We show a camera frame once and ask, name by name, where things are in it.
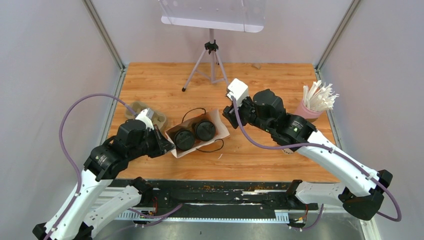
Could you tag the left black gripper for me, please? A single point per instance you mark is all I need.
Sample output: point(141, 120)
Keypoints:
point(164, 146)

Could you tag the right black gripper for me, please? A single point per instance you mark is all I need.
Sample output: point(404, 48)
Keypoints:
point(229, 113)

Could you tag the black cup lid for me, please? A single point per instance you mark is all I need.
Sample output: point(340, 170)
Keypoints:
point(184, 139)
point(204, 130)

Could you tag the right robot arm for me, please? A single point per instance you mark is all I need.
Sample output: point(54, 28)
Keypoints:
point(360, 190)

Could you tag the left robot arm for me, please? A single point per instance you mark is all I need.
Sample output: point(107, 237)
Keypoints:
point(132, 140)

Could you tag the pink straw holder cup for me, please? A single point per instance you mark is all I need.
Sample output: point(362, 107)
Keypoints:
point(306, 113)

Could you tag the white paper cup stack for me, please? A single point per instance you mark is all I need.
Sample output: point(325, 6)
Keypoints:
point(288, 151)

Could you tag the white wrapped straws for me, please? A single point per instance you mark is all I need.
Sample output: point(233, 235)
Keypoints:
point(319, 97)

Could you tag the tripod stand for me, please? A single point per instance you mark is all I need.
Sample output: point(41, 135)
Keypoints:
point(211, 48)

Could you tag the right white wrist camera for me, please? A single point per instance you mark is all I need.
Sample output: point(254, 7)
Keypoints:
point(238, 90)

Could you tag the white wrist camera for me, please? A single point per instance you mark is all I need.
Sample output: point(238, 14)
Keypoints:
point(146, 117)
point(238, 90)

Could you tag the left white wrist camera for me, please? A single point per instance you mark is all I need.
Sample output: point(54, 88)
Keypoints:
point(146, 117)

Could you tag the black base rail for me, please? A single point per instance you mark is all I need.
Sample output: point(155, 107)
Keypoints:
point(224, 200)

